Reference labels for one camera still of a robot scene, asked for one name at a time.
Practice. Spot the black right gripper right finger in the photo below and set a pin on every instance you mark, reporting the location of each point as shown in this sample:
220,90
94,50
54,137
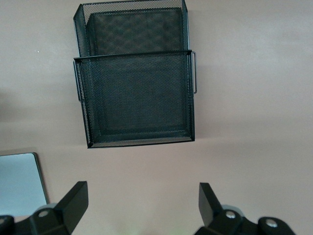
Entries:
212,213

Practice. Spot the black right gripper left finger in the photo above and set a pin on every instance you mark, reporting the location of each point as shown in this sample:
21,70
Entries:
68,210

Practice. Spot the silver closed laptop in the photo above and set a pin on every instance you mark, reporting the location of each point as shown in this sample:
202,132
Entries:
19,181

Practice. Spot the black mesh two-tier tray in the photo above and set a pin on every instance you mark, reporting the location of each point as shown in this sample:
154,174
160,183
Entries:
137,98

